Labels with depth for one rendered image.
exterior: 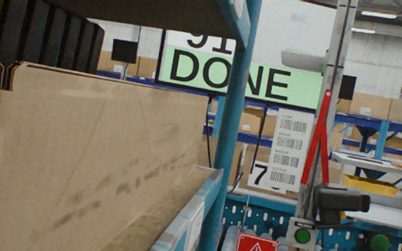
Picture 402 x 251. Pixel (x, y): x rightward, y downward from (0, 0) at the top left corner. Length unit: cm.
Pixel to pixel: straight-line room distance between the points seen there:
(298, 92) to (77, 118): 91
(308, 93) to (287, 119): 15
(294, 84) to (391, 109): 534
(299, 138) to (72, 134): 81
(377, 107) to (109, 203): 611
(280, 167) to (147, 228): 70
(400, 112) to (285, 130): 549
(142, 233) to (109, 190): 6
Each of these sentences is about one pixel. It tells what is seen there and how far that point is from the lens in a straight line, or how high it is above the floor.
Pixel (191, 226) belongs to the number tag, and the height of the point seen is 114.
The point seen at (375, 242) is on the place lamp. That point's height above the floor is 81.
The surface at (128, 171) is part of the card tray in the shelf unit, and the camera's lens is 24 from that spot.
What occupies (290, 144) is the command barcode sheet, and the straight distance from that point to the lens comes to 94.
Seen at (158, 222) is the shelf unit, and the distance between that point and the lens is 29.
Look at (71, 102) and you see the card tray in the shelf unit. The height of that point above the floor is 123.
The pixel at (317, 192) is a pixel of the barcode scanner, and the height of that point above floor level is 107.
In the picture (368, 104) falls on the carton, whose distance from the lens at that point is 624.
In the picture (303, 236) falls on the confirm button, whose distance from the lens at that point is 96.
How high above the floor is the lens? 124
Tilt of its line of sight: 5 degrees down
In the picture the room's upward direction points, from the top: 10 degrees clockwise
